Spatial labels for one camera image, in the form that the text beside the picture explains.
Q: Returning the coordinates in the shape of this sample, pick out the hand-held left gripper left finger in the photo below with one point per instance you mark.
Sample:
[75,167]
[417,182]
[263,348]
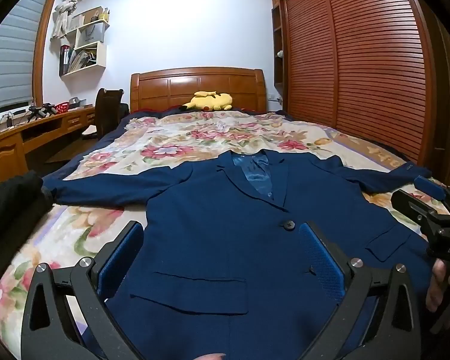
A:
[123,257]

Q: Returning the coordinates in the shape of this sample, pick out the wall socket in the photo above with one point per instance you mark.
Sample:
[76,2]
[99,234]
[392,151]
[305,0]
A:
[274,98]

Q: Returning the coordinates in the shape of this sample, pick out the navy blue suit jacket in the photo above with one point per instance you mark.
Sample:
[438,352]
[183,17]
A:
[225,232]

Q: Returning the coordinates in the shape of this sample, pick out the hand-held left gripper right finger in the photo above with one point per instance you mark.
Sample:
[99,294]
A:
[322,264]

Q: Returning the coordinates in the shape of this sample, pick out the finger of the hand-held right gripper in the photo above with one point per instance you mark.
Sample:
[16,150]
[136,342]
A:
[429,186]
[408,202]

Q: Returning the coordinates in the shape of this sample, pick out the white paper bag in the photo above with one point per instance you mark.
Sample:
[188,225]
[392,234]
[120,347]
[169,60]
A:
[91,33]

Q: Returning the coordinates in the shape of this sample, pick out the wooden slatted wardrobe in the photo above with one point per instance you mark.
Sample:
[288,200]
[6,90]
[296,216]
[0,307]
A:
[360,63]

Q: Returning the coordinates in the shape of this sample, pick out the grey window blind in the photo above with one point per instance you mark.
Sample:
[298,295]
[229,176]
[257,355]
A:
[11,52]

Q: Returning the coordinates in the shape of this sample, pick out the white hanging bundle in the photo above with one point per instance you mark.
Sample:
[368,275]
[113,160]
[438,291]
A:
[65,11]

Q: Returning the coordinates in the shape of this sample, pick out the red basket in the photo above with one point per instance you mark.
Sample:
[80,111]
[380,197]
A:
[62,107]

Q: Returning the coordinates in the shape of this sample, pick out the floral blanket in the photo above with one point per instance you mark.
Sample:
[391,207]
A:
[195,138]

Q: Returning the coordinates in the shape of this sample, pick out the person's left hand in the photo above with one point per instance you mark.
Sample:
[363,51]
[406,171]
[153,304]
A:
[212,357]

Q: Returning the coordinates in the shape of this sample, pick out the wooden bed headboard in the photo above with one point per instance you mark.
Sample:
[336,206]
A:
[198,86]

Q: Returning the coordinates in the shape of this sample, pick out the row of books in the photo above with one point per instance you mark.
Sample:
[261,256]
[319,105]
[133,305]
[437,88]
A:
[77,60]

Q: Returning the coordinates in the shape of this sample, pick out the wooden desk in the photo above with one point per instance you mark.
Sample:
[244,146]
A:
[7,146]

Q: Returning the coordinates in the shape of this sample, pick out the dark wooden chair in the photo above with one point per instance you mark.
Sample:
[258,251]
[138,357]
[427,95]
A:
[108,108]

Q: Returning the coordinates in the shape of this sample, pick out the white wall shelf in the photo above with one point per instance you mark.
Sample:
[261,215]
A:
[86,45]

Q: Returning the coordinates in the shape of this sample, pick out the yellow plush toy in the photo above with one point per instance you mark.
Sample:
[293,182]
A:
[210,101]

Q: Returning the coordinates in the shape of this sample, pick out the person's right hand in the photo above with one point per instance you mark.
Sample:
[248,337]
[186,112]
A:
[437,285]

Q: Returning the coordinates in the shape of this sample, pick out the black folded cloth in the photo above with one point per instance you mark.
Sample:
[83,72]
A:
[11,213]

